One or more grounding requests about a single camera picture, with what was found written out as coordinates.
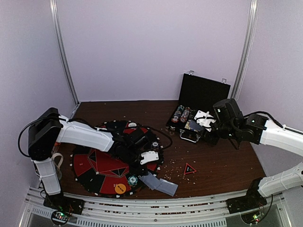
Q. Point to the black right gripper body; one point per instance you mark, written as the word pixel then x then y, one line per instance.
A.
pixel 206 130

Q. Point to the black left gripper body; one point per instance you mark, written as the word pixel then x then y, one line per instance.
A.
pixel 129 157

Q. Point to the purple 500 poker chip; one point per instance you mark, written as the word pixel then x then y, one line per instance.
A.
pixel 155 144

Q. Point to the clear dealer button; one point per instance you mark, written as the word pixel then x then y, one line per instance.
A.
pixel 131 125

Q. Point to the orange big blind button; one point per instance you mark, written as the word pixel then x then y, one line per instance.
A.
pixel 120 188

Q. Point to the dealt blue card pair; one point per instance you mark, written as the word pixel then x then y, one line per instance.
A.
pixel 167 187

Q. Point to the grey playing card deck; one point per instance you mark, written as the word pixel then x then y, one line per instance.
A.
pixel 194 126

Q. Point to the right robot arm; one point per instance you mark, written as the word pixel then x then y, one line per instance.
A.
pixel 258 127

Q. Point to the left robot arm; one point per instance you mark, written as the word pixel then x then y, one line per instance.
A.
pixel 52 129

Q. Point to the black poker chip case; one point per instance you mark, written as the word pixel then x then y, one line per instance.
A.
pixel 199 94

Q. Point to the left inner poker chip row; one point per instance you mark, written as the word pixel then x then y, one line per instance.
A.
pixel 185 114

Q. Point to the poker chip row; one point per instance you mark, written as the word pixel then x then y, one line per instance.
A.
pixel 176 116
pixel 185 114

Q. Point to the round red black poker mat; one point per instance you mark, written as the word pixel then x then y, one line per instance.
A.
pixel 98 171

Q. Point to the red black triangle card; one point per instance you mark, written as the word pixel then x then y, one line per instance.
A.
pixel 188 169

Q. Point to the left outer poker chip row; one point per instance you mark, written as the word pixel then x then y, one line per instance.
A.
pixel 176 116

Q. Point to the white patterned mug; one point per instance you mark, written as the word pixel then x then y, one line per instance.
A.
pixel 58 160

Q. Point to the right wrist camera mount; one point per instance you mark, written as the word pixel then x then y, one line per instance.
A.
pixel 204 119

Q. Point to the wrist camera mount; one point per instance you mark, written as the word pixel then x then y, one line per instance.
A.
pixel 149 156
pixel 204 119

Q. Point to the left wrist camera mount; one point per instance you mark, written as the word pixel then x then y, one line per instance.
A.
pixel 149 156

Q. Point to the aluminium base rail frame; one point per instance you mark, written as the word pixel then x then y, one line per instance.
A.
pixel 205 211

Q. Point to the aluminium frame post right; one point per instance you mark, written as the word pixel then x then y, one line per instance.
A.
pixel 248 43

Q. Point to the aluminium frame post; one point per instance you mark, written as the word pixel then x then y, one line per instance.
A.
pixel 248 43
pixel 62 52

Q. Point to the aluminium frame post left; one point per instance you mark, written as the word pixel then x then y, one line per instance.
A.
pixel 62 52

